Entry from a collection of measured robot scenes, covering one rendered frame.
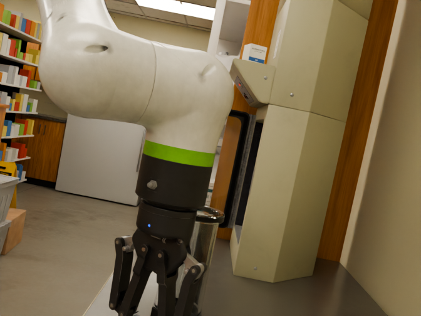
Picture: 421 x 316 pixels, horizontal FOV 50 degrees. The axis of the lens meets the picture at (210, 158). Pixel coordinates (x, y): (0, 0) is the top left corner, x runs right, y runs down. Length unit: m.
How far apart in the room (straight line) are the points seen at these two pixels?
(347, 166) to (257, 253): 0.54
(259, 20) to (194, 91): 1.10
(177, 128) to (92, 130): 5.77
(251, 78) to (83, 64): 0.77
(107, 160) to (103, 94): 5.78
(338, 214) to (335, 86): 0.53
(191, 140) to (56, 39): 0.18
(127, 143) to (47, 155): 1.15
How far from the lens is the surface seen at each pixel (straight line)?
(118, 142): 6.21
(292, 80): 1.21
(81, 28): 0.51
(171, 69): 0.52
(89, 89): 0.49
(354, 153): 1.64
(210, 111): 0.53
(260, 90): 1.20
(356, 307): 1.28
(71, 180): 6.43
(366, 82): 1.65
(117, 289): 0.64
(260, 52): 1.30
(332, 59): 1.28
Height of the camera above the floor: 1.33
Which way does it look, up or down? 4 degrees down
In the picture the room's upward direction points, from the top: 11 degrees clockwise
